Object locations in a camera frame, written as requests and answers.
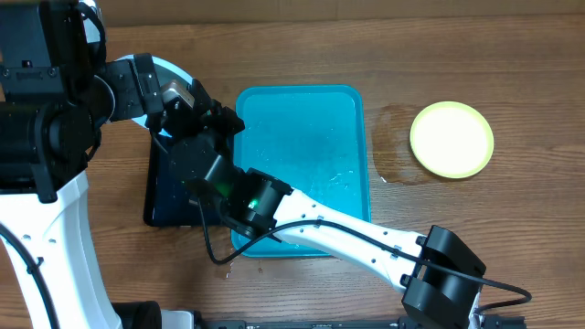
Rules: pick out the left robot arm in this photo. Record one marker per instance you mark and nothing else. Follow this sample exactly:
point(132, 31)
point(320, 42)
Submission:
point(59, 91)

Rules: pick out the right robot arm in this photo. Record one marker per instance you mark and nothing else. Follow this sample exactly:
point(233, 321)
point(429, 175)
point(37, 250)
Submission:
point(439, 277)

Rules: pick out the black water tray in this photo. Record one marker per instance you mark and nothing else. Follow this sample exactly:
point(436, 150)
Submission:
point(175, 183)

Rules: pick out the turquoise plastic tray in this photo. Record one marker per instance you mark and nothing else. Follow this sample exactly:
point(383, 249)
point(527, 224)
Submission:
point(311, 137)

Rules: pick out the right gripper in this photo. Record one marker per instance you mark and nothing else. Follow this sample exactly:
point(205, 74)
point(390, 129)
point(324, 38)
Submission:
point(219, 110)

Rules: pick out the light blue plate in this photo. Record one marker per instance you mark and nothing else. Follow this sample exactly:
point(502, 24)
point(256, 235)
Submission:
point(165, 71)

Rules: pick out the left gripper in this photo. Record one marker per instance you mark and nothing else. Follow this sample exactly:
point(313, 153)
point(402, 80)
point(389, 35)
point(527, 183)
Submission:
point(136, 98)

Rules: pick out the yellow-green plate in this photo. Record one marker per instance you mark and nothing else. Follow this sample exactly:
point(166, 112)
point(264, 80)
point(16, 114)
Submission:
point(451, 139)

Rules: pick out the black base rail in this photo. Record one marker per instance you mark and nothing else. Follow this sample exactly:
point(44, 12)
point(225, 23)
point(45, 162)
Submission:
point(365, 325)

